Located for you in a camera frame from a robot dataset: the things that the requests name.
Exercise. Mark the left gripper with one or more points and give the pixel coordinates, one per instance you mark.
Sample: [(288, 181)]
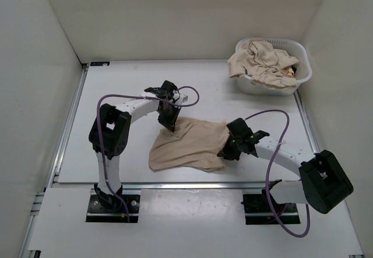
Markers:
[(169, 123)]

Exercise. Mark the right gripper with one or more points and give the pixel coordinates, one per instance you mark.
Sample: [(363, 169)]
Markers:
[(225, 153)]

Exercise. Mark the beige trousers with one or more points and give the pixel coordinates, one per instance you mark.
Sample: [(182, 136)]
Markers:
[(194, 143)]

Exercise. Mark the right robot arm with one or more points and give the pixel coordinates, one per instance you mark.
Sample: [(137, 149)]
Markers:
[(321, 184)]

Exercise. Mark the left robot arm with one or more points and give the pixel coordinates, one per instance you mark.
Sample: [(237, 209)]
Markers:
[(110, 131)]

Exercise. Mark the white plastic laundry basket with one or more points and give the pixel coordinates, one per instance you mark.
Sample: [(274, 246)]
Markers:
[(303, 71)]

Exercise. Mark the blue label sticker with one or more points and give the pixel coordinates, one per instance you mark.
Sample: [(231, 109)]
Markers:
[(100, 63)]

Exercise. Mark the beige clothes pile in basket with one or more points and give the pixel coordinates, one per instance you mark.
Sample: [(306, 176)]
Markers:
[(266, 65)]

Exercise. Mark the right aluminium rail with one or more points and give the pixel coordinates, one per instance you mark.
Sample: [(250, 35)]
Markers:
[(307, 125)]

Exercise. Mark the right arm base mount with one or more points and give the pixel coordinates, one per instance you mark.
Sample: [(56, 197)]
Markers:
[(258, 212)]

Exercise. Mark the front aluminium rail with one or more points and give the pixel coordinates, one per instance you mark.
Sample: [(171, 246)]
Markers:
[(193, 185)]

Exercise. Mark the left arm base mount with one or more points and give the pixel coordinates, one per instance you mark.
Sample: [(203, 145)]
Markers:
[(98, 211)]

